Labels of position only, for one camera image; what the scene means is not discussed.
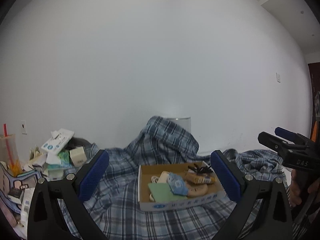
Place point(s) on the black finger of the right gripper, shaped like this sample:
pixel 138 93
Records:
pixel 274 143

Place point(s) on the wall switch plate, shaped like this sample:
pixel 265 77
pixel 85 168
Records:
pixel 278 78

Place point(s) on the person's right hand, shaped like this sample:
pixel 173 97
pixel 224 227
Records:
pixel 294 190

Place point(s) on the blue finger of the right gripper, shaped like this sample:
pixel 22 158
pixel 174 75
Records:
pixel 296 138

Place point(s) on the beige phone case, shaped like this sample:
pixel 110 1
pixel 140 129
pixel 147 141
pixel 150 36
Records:
pixel 163 178

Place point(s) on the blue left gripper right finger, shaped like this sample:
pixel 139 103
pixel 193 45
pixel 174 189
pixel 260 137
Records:
pixel 228 174

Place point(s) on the white blue medicine box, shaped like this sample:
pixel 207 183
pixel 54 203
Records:
pixel 57 141

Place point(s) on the plastic cup with red straw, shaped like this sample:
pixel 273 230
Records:
pixel 9 153

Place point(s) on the small cream box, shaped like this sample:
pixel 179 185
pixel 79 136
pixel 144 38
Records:
pixel 78 156

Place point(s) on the gold blue cigarette pack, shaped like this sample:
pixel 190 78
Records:
pixel 199 179

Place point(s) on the green phone case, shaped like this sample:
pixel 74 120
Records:
pixel 161 192

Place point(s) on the blue plaid shirt cloth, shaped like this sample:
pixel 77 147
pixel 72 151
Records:
pixel 114 204

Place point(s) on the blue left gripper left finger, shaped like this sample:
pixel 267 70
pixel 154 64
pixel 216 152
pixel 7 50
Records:
pixel 90 175

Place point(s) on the white cardboard tray box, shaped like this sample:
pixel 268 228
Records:
pixel 215 190

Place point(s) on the striped grey fabric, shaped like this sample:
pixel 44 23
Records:
pixel 303 220

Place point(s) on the white cylindrical bin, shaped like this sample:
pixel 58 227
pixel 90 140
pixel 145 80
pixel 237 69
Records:
pixel 184 122

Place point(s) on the blue face mask package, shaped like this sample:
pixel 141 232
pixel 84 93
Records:
pixel 177 184

